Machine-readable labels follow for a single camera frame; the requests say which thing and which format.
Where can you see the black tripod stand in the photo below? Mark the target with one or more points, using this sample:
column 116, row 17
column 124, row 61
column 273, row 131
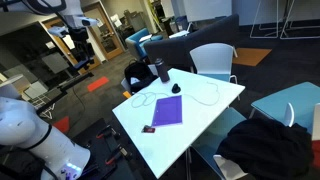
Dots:
column 66, row 87

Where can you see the wooden door with window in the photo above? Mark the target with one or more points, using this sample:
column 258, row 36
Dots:
column 68, row 53
column 106, row 36

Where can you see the small white side table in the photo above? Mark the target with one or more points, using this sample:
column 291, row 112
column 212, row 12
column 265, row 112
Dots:
column 179, row 33

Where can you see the blue armchair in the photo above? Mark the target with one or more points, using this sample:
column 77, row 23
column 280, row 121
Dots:
column 140, row 38

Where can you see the black backpack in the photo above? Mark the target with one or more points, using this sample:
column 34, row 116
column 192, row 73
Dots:
column 140, row 71

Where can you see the dark grey sofa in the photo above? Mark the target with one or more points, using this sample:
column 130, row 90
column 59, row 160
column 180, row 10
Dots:
column 206, row 33

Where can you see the small black round device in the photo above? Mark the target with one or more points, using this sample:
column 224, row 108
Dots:
column 176, row 89

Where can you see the purple notebook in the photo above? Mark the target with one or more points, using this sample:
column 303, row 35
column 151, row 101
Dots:
column 166, row 111

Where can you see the white metal frame stand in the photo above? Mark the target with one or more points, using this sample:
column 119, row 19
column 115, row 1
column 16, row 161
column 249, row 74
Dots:
column 253, row 26
column 285, row 31

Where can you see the white chair backrest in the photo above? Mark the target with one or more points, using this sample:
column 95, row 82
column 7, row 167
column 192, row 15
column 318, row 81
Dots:
column 289, row 115

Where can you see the blue recycling bin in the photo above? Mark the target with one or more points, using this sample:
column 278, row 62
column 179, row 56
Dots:
column 181, row 23

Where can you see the black robot mounting cart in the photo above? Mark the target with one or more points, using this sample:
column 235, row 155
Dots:
column 100, row 150

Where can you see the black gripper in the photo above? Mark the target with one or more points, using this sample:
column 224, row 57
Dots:
column 79, row 35

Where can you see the black jacket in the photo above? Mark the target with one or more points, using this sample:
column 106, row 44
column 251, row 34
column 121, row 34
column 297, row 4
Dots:
column 266, row 146

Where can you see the dark water bottle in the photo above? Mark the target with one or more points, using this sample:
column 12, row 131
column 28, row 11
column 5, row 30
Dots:
column 162, row 71

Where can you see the white whiteboard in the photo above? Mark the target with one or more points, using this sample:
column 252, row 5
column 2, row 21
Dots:
column 206, row 10

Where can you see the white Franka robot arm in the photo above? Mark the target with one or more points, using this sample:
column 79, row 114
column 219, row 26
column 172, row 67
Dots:
column 20, row 126

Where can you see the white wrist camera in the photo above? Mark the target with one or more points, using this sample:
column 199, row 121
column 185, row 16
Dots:
column 58, row 31

